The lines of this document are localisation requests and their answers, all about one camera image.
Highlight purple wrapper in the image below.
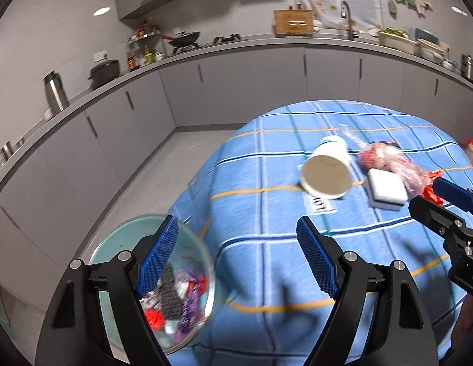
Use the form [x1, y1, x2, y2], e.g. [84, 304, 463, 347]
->
[175, 270, 208, 344]

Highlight black mesh net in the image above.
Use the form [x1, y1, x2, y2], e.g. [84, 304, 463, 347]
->
[159, 263, 183, 320]

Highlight red mesh net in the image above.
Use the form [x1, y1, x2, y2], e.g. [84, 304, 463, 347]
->
[145, 309, 165, 331]

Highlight red printed plastic bag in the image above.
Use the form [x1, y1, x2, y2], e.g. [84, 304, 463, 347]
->
[340, 124, 435, 197]

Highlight white paper cup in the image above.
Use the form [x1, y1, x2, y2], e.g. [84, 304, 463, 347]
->
[300, 135, 352, 199]

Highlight pink wrapper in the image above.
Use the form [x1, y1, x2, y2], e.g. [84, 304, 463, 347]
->
[140, 288, 162, 311]

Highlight teal round trash bin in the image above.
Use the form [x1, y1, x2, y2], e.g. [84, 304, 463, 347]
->
[89, 215, 217, 355]

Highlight grey kitchen cabinets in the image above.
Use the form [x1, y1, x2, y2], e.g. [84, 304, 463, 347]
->
[0, 38, 473, 310]

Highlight kitchen faucet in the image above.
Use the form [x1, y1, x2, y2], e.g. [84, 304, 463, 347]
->
[341, 1, 359, 41]

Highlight hanging kitchen cloths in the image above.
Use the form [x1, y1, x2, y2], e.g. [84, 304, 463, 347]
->
[394, 0, 433, 16]

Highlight person's right hand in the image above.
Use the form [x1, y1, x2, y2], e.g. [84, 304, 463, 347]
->
[451, 294, 473, 350]

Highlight orange red snack wrapper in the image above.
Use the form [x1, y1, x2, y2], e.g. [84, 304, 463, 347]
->
[421, 170, 444, 206]

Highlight white sponge block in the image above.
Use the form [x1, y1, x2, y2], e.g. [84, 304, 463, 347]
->
[365, 169, 409, 211]

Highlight white label sticker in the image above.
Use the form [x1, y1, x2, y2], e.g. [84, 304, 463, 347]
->
[304, 194, 337, 215]

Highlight blue plaid tablecloth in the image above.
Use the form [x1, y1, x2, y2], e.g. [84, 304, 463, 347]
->
[169, 100, 473, 365]

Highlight steel pot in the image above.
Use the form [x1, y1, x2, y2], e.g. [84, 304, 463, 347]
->
[461, 54, 473, 83]

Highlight white lidded bowl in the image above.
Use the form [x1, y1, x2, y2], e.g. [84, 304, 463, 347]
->
[417, 39, 446, 65]

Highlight basin with green vegetables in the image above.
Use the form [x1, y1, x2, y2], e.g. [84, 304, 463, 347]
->
[377, 28, 418, 55]

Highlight steel thermos jug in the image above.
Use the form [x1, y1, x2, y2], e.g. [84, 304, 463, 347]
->
[44, 71, 69, 116]

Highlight black rice cooker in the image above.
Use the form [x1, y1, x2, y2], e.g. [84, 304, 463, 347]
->
[88, 59, 121, 90]

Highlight spice rack with bottles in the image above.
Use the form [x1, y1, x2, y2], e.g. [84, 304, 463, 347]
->
[126, 17, 164, 72]

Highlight black wok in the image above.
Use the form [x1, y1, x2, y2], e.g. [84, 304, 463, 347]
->
[162, 31, 200, 55]

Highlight gas stove burner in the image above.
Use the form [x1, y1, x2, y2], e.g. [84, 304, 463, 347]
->
[212, 33, 241, 45]

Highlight wooden cutting board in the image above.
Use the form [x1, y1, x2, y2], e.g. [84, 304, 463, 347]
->
[274, 9, 314, 36]

